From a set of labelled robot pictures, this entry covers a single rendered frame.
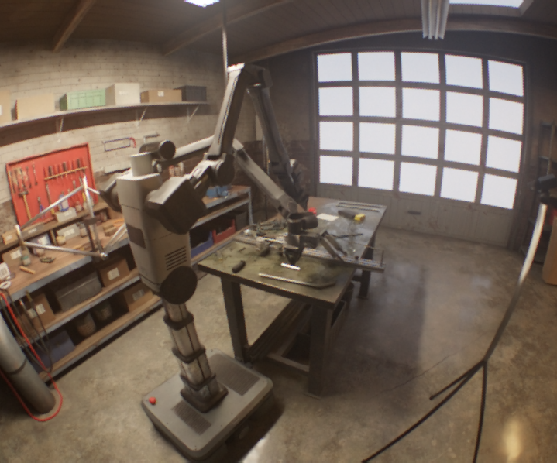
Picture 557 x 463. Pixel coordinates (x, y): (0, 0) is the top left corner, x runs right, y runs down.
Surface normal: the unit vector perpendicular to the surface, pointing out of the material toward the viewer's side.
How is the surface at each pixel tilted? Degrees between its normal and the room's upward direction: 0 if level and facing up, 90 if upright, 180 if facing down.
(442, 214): 90
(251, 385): 0
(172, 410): 0
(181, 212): 90
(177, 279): 90
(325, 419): 0
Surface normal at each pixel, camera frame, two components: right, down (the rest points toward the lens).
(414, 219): -0.48, 0.34
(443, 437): -0.04, -0.93
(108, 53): 0.88, 0.15
